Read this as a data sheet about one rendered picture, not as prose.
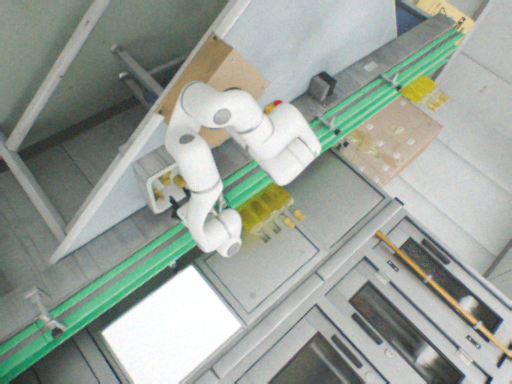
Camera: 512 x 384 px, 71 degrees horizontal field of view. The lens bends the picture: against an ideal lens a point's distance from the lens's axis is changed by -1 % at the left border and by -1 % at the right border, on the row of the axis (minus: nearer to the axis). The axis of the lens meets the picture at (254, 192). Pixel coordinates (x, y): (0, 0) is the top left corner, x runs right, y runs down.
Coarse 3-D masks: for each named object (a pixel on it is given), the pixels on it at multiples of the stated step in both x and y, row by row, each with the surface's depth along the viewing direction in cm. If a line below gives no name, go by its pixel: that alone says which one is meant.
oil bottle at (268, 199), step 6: (258, 192) 148; (264, 192) 148; (270, 192) 148; (264, 198) 147; (270, 198) 147; (276, 198) 147; (264, 204) 146; (270, 204) 145; (276, 204) 146; (276, 210) 144; (282, 210) 145; (276, 216) 145
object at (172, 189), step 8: (168, 168) 113; (176, 168) 129; (152, 176) 111; (152, 184) 126; (160, 184) 129; (152, 192) 116; (160, 192) 131; (168, 192) 132; (176, 192) 133; (152, 200) 119; (160, 200) 130; (168, 200) 131; (176, 200) 131; (160, 208) 129
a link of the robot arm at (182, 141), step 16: (176, 112) 87; (176, 128) 87; (192, 128) 90; (176, 144) 83; (192, 144) 81; (176, 160) 84; (192, 160) 82; (208, 160) 84; (192, 176) 85; (208, 176) 86
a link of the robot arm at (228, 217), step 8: (216, 216) 100; (224, 216) 99; (232, 216) 100; (240, 216) 102; (224, 224) 98; (232, 224) 99; (240, 224) 101; (232, 232) 100; (240, 232) 103; (232, 240) 104; (240, 240) 106; (224, 248) 103; (232, 248) 105
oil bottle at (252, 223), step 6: (240, 210) 143; (246, 210) 143; (246, 216) 142; (252, 216) 142; (246, 222) 141; (252, 222) 141; (258, 222) 141; (246, 228) 144; (252, 228) 140; (258, 228) 140; (252, 234) 142
